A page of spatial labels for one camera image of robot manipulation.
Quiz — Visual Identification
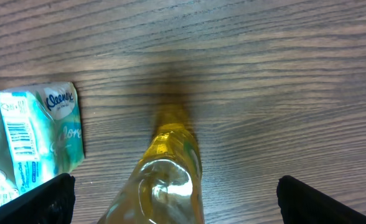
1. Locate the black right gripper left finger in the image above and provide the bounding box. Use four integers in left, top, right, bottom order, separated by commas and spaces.
0, 173, 75, 224

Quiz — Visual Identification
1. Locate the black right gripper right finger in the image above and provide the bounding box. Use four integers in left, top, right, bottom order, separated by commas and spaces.
276, 175, 366, 224

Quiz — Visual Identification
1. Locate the teal Kleenex tissue pack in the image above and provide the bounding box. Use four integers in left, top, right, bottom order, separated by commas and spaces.
0, 82, 85, 194

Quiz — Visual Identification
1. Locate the clear yellow liquid bottle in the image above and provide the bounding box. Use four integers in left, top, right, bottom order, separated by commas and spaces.
98, 104, 204, 224

